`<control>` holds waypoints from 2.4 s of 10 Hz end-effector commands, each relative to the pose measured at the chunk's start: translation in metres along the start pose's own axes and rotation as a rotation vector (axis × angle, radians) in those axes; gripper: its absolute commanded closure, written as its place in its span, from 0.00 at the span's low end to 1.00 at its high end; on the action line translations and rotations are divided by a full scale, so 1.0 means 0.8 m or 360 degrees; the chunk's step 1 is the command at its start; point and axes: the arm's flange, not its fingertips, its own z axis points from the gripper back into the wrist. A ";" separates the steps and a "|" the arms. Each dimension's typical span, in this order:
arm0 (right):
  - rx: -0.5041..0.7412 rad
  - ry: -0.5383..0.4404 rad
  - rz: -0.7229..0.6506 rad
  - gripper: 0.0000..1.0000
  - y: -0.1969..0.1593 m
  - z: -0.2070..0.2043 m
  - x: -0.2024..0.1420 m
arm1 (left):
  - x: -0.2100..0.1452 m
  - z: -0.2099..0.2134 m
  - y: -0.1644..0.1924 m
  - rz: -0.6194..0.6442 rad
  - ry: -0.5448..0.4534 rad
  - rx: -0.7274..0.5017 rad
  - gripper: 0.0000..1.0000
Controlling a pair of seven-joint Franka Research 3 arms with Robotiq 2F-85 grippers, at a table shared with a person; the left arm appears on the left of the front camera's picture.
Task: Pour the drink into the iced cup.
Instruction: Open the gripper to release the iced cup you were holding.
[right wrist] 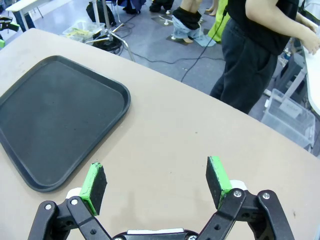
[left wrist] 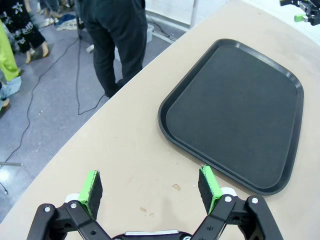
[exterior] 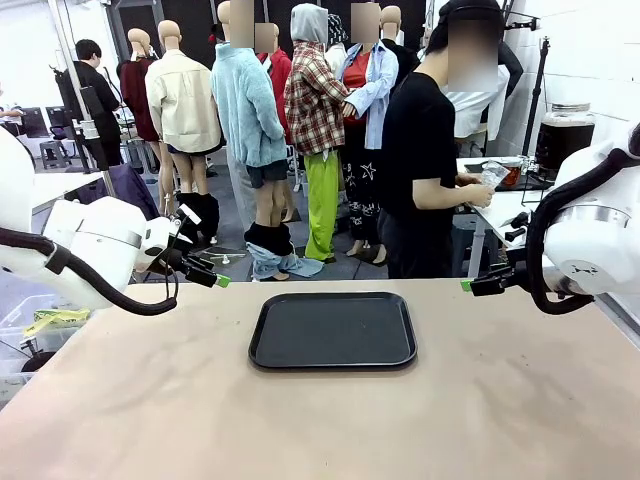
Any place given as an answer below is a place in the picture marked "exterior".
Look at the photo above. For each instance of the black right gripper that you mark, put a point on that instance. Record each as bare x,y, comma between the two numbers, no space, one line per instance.
517,277

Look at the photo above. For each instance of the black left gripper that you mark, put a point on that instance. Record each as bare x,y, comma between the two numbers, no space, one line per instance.
172,260

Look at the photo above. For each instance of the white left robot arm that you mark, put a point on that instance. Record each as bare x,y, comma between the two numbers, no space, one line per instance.
100,240

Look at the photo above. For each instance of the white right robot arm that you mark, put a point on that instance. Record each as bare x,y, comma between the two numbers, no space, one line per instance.
595,225

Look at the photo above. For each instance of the person's right forearm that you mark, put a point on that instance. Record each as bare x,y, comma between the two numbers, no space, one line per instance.
450,196

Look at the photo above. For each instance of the dark drink dispenser jar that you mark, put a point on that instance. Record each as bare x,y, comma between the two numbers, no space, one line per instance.
567,140

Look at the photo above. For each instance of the person's right hand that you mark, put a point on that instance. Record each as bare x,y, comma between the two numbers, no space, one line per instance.
480,196

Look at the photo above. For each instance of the person's left hand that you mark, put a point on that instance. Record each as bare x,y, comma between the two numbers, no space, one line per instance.
470,179

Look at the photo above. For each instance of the white side table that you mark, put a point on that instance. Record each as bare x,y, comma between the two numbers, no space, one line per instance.
492,215

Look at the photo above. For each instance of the blue jeans pile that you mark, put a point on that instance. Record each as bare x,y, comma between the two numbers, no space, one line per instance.
280,265

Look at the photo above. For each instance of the purple jacket on chair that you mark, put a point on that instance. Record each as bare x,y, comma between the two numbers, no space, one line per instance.
135,195

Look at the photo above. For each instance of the black plastic serving tray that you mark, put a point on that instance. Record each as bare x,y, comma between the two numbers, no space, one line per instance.
332,330

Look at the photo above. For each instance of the yellow tape strip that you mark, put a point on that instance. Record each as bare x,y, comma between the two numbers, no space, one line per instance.
55,317

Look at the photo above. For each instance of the person in black t-shirt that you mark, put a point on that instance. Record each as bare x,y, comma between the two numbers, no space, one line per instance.
417,140

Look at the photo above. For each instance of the mannequin in light blue fleece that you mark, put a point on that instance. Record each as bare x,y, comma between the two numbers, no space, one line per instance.
247,110

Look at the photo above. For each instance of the hanging white shirt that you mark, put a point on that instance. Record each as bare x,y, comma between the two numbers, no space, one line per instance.
475,110

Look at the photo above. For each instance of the white work table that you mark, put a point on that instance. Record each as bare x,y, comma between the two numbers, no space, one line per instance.
55,185

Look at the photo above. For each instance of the mannequin in cream jacket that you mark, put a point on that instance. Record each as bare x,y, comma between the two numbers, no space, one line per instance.
182,100

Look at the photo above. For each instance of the clear plastic storage bin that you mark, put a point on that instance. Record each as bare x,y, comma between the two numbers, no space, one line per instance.
30,330

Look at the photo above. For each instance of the mannequin in dark red dress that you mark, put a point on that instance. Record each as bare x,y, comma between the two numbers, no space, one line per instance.
137,95

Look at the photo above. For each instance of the grey stool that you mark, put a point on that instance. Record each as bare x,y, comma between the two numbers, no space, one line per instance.
55,152

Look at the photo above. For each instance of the mannequin in plaid shirt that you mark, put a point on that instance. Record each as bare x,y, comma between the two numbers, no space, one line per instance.
315,110

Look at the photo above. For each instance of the black light stand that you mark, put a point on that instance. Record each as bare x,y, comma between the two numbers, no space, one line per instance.
537,90

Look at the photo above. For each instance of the bystander with black hair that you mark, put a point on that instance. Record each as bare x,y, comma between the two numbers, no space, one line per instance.
95,100

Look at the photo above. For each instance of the mannequin in blue open shirt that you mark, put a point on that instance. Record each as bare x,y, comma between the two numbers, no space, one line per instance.
370,115

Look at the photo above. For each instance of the slanted metal pole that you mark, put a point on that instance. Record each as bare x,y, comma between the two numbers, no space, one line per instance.
82,100

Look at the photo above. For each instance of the mannequin in red jacket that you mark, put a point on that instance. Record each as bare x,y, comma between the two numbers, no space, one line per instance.
280,75

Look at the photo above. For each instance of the mannequin in black clothes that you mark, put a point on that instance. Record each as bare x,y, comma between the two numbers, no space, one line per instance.
405,60

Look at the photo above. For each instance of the mannequin with bucket hat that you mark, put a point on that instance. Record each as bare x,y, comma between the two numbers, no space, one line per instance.
337,35

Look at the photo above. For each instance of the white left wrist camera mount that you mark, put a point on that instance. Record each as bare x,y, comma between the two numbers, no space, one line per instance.
187,220

